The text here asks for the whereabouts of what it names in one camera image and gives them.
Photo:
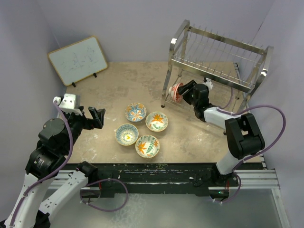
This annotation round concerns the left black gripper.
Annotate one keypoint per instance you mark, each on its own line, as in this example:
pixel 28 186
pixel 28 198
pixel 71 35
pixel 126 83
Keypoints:
pixel 97 114

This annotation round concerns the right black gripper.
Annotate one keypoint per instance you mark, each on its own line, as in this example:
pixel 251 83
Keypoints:
pixel 183 89

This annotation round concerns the red patterned bowl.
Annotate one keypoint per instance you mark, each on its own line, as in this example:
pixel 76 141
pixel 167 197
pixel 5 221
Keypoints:
pixel 173 91

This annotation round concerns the orange flower green leaf bowl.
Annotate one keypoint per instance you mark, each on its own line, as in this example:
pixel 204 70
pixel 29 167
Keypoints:
pixel 157 121

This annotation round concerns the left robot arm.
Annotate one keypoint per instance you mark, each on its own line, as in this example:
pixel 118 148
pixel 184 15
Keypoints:
pixel 56 140

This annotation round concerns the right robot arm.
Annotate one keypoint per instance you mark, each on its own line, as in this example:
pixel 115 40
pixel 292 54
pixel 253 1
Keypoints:
pixel 244 137

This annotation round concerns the steel two-tier dish rack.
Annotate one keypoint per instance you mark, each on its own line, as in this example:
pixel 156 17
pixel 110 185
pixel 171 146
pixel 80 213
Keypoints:
pixel 198 54

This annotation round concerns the blue rim yellow centre bowl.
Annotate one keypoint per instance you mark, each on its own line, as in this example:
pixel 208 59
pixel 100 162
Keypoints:
pixel 126 134

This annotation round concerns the blue orange floral bowl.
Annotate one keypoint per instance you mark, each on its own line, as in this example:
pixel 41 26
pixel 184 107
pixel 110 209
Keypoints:
pixel 135 112

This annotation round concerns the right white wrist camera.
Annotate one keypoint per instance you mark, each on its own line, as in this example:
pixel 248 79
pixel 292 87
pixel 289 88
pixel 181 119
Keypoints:
pixel 208 83

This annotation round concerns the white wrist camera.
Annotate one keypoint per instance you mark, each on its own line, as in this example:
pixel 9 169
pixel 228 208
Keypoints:
pixel 208 83
pixel 69 103

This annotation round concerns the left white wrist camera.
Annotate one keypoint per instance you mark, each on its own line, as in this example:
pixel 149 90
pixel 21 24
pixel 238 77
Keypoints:
pixel 69 103

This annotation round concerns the small whiteboard wooden frame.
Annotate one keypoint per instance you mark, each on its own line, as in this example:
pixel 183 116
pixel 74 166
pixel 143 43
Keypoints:
pixel 78 61

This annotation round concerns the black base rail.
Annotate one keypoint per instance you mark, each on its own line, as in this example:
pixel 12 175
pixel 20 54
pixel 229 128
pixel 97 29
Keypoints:
pixel 200 179

